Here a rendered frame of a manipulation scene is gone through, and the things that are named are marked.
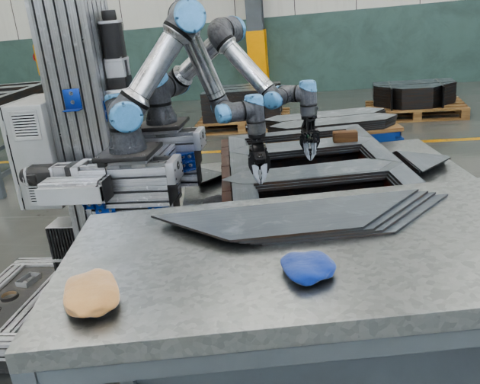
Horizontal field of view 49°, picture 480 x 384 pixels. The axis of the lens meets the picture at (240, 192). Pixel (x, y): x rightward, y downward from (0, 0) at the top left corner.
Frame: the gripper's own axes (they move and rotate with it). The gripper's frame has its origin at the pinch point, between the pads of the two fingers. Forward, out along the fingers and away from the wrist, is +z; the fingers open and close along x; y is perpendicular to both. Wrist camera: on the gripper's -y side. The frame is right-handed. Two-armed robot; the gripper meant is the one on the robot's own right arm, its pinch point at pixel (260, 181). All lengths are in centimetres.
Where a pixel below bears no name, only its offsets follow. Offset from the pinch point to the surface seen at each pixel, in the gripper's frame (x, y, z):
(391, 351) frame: -13, -130, -12
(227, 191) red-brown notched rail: 14.0, 0.5, 3.0
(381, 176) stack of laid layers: -49.8, 0.5, 2.7
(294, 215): -3, -91, -21
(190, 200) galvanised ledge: 33, 34, 17
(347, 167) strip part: -38.0, 10.8, 0.7
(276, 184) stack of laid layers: -6.2, 0.4, 2.0
